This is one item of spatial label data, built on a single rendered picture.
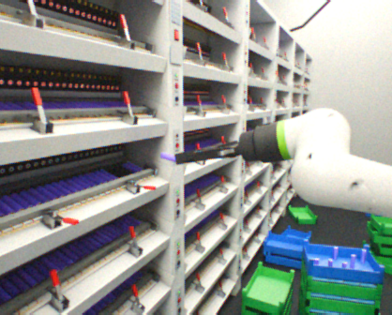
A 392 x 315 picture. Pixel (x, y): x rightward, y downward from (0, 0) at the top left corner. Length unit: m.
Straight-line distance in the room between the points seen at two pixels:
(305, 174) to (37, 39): 0.55
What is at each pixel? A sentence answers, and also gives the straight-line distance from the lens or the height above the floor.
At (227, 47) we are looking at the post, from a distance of 1.64.
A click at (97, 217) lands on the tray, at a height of 0.88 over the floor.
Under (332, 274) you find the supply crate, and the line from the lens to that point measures 1.49.
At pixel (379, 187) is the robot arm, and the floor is 1.02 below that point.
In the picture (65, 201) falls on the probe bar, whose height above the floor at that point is 0.93.
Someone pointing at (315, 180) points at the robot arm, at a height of 1.03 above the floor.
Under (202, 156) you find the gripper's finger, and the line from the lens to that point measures 0.73.
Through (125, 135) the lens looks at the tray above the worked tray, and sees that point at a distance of 0.81.
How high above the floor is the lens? 1.16
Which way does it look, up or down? 11 degrees down
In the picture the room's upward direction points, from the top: straight up
